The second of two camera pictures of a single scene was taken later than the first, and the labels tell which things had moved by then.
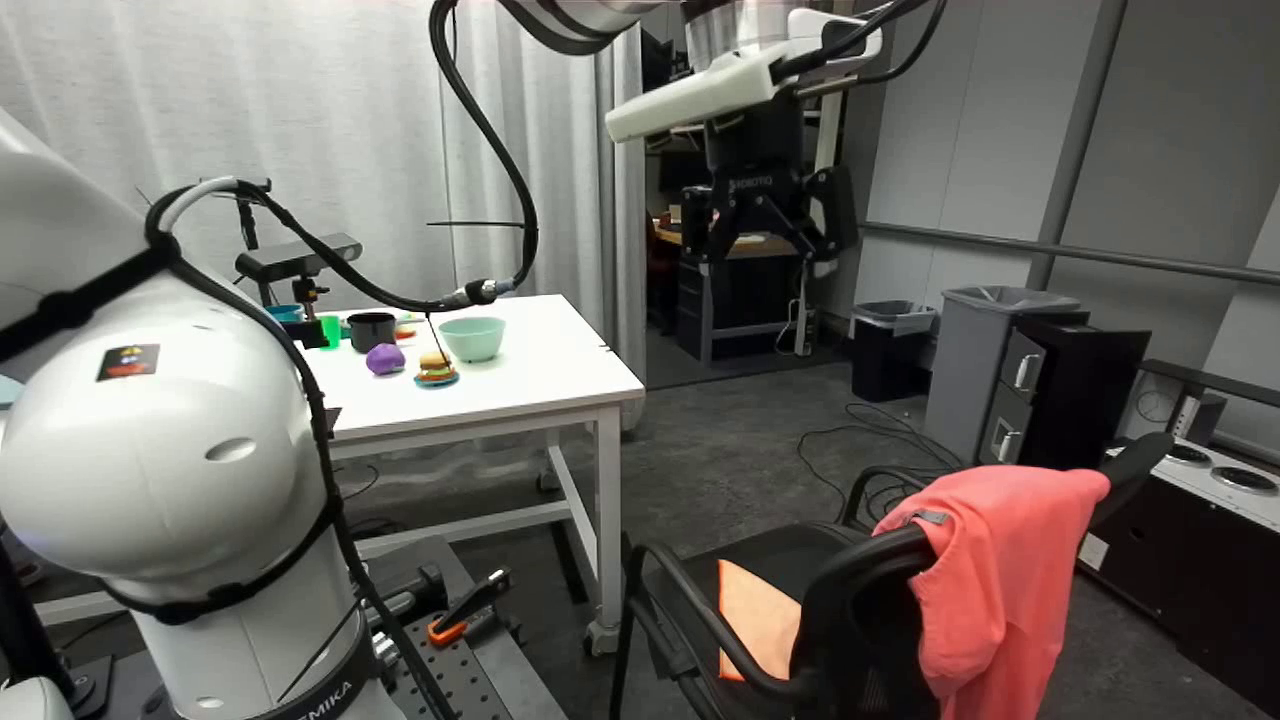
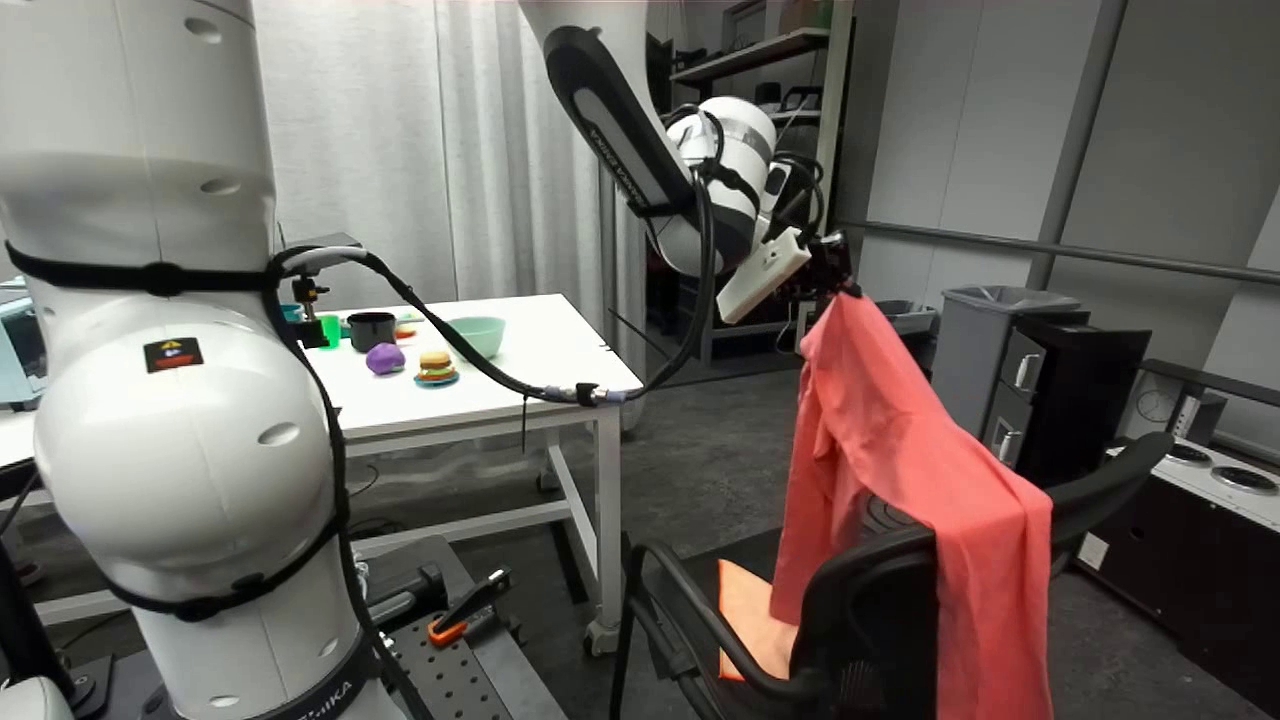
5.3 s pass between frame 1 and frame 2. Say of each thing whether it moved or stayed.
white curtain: stayed
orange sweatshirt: moved
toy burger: stayed
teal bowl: stayed
